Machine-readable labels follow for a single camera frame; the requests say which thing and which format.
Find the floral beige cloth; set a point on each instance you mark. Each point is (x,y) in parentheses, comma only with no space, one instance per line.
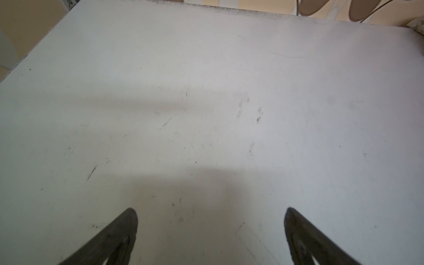
(417,25)

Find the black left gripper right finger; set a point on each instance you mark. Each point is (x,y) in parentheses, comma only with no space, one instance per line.
(309,246)

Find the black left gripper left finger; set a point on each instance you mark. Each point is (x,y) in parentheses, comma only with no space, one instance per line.
(111,246)

